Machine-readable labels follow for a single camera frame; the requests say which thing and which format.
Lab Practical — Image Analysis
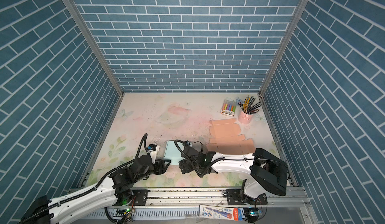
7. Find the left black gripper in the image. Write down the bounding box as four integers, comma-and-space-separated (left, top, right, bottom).
135, 159, 173, 184

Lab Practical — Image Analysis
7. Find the light blue paper box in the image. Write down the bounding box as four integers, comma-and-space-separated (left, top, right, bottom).
164, 140, 183, 165

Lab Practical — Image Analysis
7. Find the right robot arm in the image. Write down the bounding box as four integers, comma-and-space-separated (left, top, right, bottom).
178, 146, 289, 204

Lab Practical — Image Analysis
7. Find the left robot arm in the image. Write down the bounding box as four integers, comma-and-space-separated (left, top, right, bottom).
20, 154, 171, 224

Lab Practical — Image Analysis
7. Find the pink flat paper box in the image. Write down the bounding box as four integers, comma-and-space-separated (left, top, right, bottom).
207, 118, 256, 155

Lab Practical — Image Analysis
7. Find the box of coloured markers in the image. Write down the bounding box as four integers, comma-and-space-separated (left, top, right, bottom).
220, 100, 237, 117

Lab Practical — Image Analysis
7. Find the white blue red package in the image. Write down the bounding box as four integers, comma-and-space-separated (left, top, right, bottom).
199, 205, 244, 221

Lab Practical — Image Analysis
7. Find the pink pencil cup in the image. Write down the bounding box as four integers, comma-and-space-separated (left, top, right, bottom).
238, 110, 253, 125

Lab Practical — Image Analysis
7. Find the coloured pencils bundle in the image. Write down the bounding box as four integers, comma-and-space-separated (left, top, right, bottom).
239, 96, 262, 115

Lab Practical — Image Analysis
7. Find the aluminium front rail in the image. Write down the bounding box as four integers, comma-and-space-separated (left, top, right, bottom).
60, 186, 318, 224

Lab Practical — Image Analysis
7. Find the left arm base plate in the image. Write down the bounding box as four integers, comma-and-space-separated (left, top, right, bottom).
117, 189, 149, 207

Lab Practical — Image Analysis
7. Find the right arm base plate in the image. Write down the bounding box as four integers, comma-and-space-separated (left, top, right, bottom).
223, 188, 267, 206

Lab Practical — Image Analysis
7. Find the left black corrugated cable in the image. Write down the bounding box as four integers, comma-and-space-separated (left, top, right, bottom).
17, 133, 149, 224

